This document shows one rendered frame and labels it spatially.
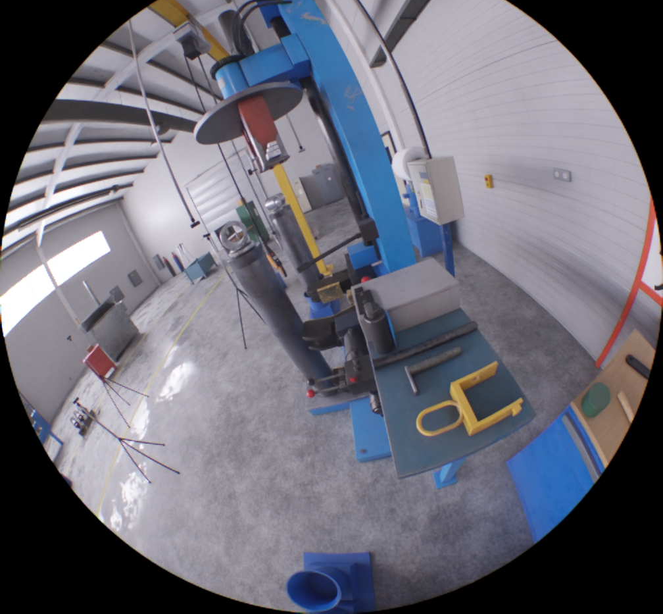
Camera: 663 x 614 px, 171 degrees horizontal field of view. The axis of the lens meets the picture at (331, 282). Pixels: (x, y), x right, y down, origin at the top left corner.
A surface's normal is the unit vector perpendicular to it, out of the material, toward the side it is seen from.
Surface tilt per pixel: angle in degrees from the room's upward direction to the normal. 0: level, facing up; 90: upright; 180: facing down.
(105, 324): 90
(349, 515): 0
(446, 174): 90
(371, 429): 0
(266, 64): 90
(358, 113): 90
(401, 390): 0
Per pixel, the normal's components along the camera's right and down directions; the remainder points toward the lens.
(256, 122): 0.33, 0.35
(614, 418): -0.35, -0.82
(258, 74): 0.04, 0.48
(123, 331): 0.94, -0.29
